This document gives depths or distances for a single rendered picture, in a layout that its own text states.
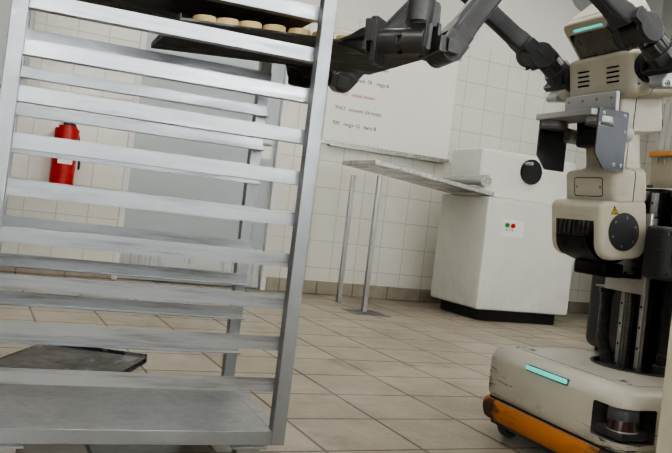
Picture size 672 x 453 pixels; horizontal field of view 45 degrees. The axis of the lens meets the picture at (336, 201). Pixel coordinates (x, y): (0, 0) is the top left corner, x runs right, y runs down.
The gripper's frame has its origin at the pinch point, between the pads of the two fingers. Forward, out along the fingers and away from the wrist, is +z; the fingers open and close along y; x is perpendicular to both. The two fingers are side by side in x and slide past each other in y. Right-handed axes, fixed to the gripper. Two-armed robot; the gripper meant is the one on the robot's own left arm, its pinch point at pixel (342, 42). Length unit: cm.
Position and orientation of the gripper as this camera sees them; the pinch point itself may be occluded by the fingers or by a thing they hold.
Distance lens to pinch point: 182.6
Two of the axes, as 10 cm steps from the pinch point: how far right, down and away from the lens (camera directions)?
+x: 3.9, 0.4, 9.2
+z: -9.2, -0.7, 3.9
